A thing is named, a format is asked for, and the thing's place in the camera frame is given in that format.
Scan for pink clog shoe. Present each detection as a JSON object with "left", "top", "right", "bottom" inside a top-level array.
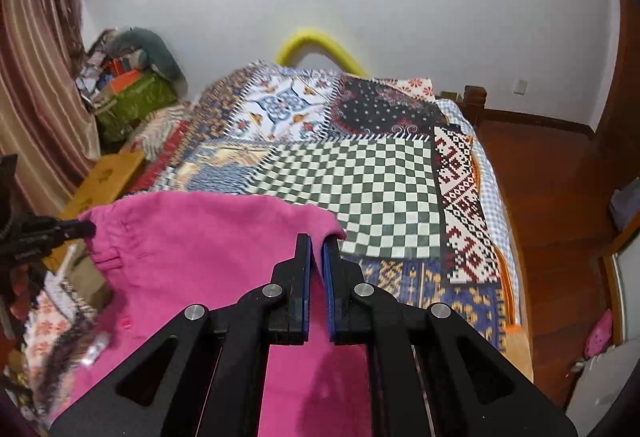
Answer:
[{"left": 586, "top": 309, "right": 615, "bottom": 355}]

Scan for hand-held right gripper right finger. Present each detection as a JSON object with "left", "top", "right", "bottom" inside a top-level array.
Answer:
[{"left": 322, "top": 237, "right": 577, "bottom": 437}]

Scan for orange yellow blanket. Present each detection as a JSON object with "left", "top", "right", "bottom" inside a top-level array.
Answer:
[{"left": 470, "top": 137, "right": 535, "bottom": 383}]

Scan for light grey bag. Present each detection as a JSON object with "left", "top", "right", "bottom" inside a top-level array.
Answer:
[{"left": 610, "top": 182, "right": 640, "bottom": 230}]

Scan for yellow foam tube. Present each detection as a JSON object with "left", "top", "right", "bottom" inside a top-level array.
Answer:
[{"left": 276, "top": 28, "right": 371, "bottom": 77}]

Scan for blue checked bed sheet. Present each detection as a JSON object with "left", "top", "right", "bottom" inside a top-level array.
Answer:
[{"left": 435, "top": 97, "right": 521, "bottom": 318}]

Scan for orange box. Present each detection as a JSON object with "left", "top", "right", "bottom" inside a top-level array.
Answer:
[{"left": 107, "top": 60, "right": 143, "bottom": 94}]

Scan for striped brown curtain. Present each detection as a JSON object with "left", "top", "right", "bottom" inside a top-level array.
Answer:
[{"left": 0, "top": 0, "right": 101, "bottom": 218}]

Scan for wooden bedpost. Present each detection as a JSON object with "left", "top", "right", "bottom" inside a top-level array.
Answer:
[{"left": 462, "top": 86, "right": 487, "bottom": 128}]

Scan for white appliance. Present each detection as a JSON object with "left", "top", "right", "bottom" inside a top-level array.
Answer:
[{"left": 565, "top": 344, "right": 636, "bottom": 428}]

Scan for patchwork printed blanket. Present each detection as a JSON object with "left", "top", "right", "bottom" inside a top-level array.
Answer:
[{"left": 10, "top": 60, "right": 526, "bottom": 418}]

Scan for brown cardboard box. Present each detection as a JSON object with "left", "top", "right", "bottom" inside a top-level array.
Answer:
[{"left": 45, "top": 150, "right": 146, "bottom": 273}]

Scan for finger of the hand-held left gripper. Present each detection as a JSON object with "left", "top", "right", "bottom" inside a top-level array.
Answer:
[{"left": 9, "top": 216, "right": 97, "bottom": 264}]

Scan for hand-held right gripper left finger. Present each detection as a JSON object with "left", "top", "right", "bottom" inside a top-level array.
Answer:
[{"left": 47, "top": 233, "right": 314, "bottom": 437}]

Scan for pink pants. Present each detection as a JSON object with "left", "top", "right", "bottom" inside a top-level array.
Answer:
[{"left": 62, "top": 191, "right": 373, "bottom": 437}]

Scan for wooden framed cabinet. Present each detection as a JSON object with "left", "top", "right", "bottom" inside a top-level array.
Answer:
[{"left": 602, "top": 217, "right": 640, "bottom": 345}]

